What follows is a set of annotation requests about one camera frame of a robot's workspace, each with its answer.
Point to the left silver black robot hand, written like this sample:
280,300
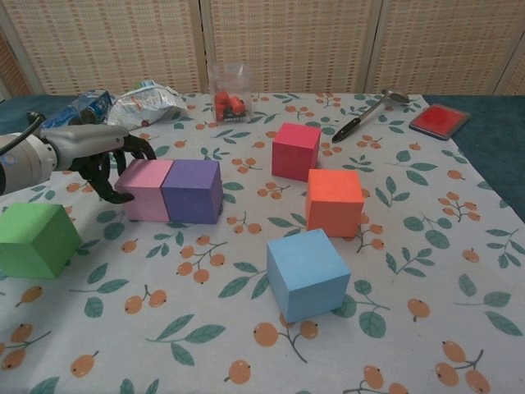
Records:
86,141

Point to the pink foam cube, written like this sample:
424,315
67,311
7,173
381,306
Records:
141,193

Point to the green foam cube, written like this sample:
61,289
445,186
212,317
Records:
33,242

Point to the red foam cube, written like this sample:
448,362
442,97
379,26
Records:
293,154

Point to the orange foam cube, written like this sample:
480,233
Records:
332,205

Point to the blue cookie package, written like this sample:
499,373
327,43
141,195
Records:
92,104

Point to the silver crumpled snack bag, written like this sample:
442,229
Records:
143,102

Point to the purple foam cube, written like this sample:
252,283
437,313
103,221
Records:
188,197

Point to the clear box with red pieces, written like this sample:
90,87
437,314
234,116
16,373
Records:
229,104

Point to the bamboo folding screen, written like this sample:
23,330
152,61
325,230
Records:
287,41

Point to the light blue foam cube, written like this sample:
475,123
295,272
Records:
303,275

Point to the red ink pad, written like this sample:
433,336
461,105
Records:
439,121

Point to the dark blue table cover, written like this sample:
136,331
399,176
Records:
492,131

